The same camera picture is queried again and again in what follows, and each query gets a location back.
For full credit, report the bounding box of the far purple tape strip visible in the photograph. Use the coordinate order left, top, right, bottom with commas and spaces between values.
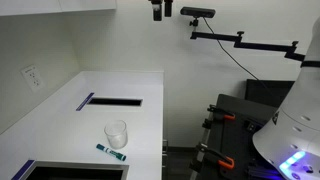
76, 92, 95, 111

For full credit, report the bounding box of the teal and white marker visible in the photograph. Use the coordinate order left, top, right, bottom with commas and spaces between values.
96, 144, 127, 161

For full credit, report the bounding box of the clear glass cup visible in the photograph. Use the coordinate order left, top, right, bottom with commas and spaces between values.
104, 120, 128, 149

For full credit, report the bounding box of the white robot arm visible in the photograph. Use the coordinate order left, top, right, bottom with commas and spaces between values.
191, 18, 320, 180

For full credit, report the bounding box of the orange-tipped black clamp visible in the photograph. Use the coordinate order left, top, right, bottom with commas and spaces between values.
196, 143, 235, 170
207, 104, 235, 120

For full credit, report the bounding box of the lower orange-tipped black clamp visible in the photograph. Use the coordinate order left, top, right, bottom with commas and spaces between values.
196, 143, 235, 170

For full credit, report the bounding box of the purple tape strip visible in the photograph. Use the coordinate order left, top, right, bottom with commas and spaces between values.
11, 160, 35, 180
76, 92, 95, 111

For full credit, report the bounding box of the black camera on mount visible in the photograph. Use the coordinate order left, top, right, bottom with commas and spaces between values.
180, 7, 216, 18

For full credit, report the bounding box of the upper orange-tipped black clamp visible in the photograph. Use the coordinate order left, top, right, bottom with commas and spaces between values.
207, 104, 235, 120

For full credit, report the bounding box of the white wall power outlet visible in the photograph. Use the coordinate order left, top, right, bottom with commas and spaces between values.
21, 65, 45, 92

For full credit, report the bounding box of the near purple tape strip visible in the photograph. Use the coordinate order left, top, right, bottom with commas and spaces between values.
11, 160, 35, 180

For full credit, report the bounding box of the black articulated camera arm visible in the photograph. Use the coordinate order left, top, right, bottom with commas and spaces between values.
189, 18, 305, 62

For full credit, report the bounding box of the black camera cable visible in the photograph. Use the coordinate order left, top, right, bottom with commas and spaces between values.
202, 17, 268, 88

